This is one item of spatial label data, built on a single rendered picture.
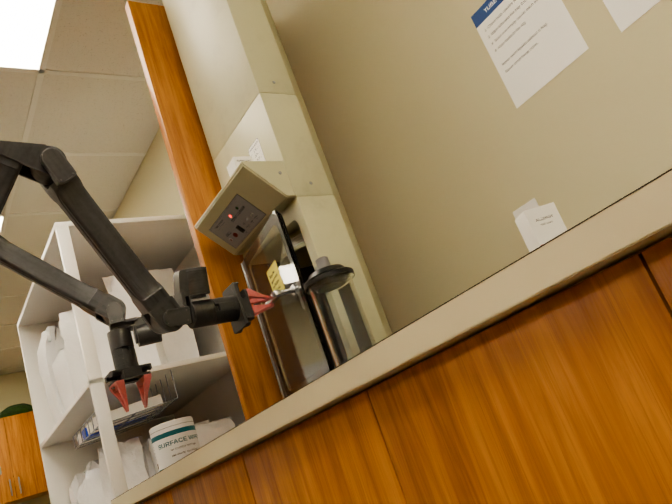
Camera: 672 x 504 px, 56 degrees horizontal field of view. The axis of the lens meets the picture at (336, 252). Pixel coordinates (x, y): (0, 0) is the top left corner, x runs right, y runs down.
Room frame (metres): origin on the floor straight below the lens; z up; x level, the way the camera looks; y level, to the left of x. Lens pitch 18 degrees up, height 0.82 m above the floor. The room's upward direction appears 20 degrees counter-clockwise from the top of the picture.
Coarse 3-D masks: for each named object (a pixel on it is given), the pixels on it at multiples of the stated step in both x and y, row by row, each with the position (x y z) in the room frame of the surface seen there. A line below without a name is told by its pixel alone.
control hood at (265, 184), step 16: (240, 176) 1.33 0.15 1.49; (256, 176) 1.32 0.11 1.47; (272, 176) 1.34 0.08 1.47; (224, 192) 1.39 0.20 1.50; (240, 192) 1.38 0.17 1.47; (256, 192) 1.36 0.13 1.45; (272, 192) 1.35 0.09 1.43; (288, 192) 1.35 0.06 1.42; (208, 208) 1.46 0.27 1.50; (224, 208) 1.44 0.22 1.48; (272, 208) 1.40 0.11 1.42; (208, 224) 1.51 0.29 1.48
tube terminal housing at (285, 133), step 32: (288, 96) 1.42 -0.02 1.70; (256, 128) 1.41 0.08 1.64; (288, 128) 1.40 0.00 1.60; (224, 160) 1.57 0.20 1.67; (288, 160) 1.37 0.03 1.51; (320, 160) 1.43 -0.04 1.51; (320, 192) 1.41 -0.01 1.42; (288, 224) 1.42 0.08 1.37; (320, 224) 1.39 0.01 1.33; (320, 256) 1.37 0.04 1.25; (352, 256) 1.43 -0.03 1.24; (384, 320) 1.53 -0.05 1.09
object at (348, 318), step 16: (352, 272) 1.24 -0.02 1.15; (320, 288) 1.21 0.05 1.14; (336, 288) 1.21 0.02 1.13; (352, 288) 1.23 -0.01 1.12; (320, 304) 1.22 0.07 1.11; (336, 304) 1.21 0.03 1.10; (352, 304) 1.22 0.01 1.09; (320, 320) 1.24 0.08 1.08; (336, 320) 1.21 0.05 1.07; (352, 320) 1.21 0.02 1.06; (336, 336) 1.21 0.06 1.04; (352, 336) 1.21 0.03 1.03; (368, 336) 1.23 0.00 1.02; (336, 352) 1.22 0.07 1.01; (352, 352) 1.21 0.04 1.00
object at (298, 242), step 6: (294, 234) 1.48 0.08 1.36; (300, 234) 1.47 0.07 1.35; (294, 240) 1.47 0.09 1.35; (300, 240) 1.46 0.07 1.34; (294, 246) 1.46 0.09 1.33; (300, 246) 1.45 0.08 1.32; (300, 252) 1.59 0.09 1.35; (306, 252) 1.60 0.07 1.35; (300, 258) 1.60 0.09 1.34; (306, 258) 1.61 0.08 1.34; (300, 264) 1.60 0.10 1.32; (306, 264) 1.61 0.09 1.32; (312, 264) 1.62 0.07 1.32
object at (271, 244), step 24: (264, 240) 1.44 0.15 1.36; (288, 240) 1.34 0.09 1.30; (264, 264) 1.48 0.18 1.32; (288, 264) 1.36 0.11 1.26; (264, 288) 1.52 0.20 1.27; (288, 288) 1.40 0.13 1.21; (264, 312) 1.56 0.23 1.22; (288, 312) 1.43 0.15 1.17; (312, 312) 1.34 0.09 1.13; (288, 336) 1.47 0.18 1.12; (312, 336) 1.36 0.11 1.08; (288, 360) 1.52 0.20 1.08; (312, 360) 1.40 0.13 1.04; (288, 384) 1.56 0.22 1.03
